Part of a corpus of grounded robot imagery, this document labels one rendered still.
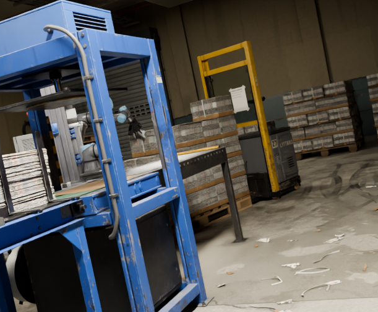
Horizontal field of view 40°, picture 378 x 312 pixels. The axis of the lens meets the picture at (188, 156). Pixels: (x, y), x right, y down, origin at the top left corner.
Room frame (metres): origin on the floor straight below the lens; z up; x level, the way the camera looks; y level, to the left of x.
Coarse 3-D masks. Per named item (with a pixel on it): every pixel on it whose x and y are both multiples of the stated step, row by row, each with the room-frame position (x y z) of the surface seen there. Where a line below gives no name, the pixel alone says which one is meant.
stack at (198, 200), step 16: (208, 144) 5.41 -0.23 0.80; (128, 160) 4.92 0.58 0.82; (144, 160) 4.78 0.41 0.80; (192, 176) 5.14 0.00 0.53; (208, 176) 5.32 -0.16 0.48; (208, 192) 5.29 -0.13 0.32; (224, 192) 5.47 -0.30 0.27; (192, 208) 5.07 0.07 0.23; (224, 208) 5.43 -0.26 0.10; (192, 224) 5.23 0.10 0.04; (208, 224) 5.21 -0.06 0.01
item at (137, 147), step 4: (132, 136) 5.07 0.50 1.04; (132, 140) 5.08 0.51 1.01; (136, 140) 5.04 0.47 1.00; (132, 144) 5.08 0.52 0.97; (136, 144) 5.05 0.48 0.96; (140, 144) 5.01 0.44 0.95; (132, 148) 5.09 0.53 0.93; (136, 148) 5.05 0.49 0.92; (140, 148) 5.01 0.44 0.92; (132, 152) 5.10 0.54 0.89; (136, 152) 5.06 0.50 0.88
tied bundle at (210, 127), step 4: (208, 120) 5.47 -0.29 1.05; (212, 120) 5.51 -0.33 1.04; (216, 120) 5.56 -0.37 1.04; (204, 124) 5.40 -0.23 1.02; (208, 124) 5.46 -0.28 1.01; (212, 124) 5.51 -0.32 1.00; (216, 124) 5.56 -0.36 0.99; (200, 128) 5.41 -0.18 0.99; (204, 128) 5.39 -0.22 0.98; (208, 128) 5.45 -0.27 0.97; (212, 128) 5.50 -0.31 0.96; (216, 128) 5.55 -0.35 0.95; (204, 132) 5.38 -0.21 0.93; (208, 132) 5.43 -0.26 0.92; (212, 132) 5.48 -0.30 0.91; (216, 132) 5.53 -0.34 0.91; (220, 132) 5.59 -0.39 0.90; (204, 136) 5.39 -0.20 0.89; (208, 136) 5.43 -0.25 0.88
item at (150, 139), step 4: (172, 128) 5.05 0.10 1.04; (148, 132) 4.95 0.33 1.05; (152, 132) 4.89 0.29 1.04; (148, 136) 4.99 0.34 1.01; (152, 136) 4.89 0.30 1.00; (148, 140) 4.93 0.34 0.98; (152, 140) 4.89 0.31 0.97; (156, 140) 4.86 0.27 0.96; (148, 144) 4.93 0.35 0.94; (152, 144) 4.90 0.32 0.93; (156, 144) 4.86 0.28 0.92; (148, 148) 4.94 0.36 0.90; (152, 148) 4.91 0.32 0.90; (156, 148) 4.88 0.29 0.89
